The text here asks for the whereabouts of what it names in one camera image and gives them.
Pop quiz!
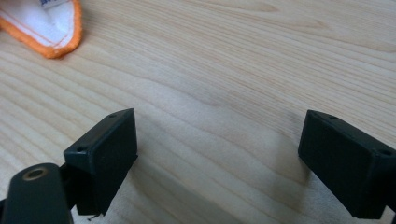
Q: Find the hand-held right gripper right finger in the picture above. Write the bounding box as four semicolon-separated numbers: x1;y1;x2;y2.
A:
297;109;396;220

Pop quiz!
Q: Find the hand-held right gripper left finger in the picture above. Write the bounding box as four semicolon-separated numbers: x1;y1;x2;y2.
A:
63;107;139;217

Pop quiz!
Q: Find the white cloth with orange edge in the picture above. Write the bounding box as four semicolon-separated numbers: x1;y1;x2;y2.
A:
0;0;83;60

